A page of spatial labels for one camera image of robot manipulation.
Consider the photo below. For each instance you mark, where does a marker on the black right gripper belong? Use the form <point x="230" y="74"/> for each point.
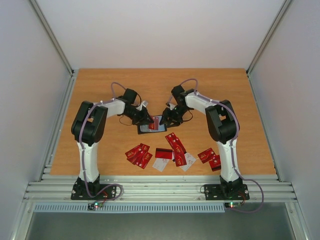
<point x="170" y="115"/>

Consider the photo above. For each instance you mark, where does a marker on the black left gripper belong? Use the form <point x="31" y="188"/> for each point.
<point x="144" y="119"/>

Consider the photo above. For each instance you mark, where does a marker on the black leather card holder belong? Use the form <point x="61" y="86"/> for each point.
<point x="143" y="129"/>

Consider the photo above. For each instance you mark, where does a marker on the red vip card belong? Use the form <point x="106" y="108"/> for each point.
<point x="207" y="155"/>
<point x="143" y="161"/>
<point x="179" y="158"/>
<point x="155" y="125"/>
<point x="131" y="155"/>
<point x="215" y="161"/>

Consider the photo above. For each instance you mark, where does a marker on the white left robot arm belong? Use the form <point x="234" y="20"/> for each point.
<point x="88" y="129"/>

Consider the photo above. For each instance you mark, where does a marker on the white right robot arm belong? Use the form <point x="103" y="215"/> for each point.
<point x="223" y="128"/>

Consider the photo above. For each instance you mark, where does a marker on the red card upper centre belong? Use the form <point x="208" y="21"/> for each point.
<point x="175" y="143"/>

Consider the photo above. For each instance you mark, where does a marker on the red card under left pile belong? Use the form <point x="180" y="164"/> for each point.
<point x="143" y="148"/>

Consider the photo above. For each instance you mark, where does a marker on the red card magnetic stripe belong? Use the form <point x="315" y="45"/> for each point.
<point x="164" y="153"/>

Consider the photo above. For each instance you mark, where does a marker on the red VIP card far left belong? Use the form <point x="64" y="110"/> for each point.
<point x="131" y="155"/>

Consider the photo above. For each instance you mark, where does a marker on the red VIP card centre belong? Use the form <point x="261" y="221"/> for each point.
<point x="179" y="158"/>

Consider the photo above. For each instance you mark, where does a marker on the red VIP card left front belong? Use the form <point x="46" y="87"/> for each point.
<point x="143" y="161"/>

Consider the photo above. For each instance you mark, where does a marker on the white card right centre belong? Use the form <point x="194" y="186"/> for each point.
<point x="190" y="160"/>

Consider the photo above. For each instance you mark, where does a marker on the white card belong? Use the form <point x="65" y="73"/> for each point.
<point x="190" y="160"/>
<point x="160" y="164"/>

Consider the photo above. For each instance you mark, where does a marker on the red VIP card far right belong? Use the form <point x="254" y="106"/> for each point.
<point x="215" y="161"/>

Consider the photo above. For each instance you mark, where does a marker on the red striped card far right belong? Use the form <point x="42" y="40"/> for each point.
<point x="216" y="168"/>

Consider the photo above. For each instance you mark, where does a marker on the left small circuit board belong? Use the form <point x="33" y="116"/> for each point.
<point x="96" y="205"/>

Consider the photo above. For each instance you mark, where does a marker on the small circuit board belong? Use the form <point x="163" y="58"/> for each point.
<point x="96" y="205"/>
<point x="232" y="204"/>

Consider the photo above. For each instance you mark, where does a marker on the right small circuit board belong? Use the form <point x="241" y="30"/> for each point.
<point x="232" y="204"/>

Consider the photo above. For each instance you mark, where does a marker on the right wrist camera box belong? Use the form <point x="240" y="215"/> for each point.
<point x="170" y="105"/>

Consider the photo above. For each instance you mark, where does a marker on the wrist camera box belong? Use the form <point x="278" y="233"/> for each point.
<point x="143" y="104"/>
<point x="170" y="105"/>

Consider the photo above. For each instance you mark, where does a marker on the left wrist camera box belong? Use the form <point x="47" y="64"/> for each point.
<point x="143" y="104"/>

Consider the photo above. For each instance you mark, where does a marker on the left aluminium frame post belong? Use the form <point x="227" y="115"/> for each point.
<point x="47" y="28"/>

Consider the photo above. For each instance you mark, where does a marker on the aluminium frame post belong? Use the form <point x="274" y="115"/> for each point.
<point x="47" y="28"/>
<point x="269" y="34"/>

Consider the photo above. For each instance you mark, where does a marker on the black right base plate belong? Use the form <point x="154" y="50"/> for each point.
<point x="213" y="192"/>

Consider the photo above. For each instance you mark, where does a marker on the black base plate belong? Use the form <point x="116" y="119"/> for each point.
<point x="79" y="192"/>
<point x="213" y="192"/>

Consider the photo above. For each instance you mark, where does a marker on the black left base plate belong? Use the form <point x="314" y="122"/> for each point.
<point x="79" y="192"/>

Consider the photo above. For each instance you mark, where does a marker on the aluminium rail base front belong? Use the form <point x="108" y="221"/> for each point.
<point x="159" y="189"/>

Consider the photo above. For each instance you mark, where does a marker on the right aluminium frame post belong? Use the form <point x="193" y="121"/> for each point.
<point x="269" y="34"/>

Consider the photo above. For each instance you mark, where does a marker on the grey slotted cable duct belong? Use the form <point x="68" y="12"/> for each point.
<point x="129" y="208"/>

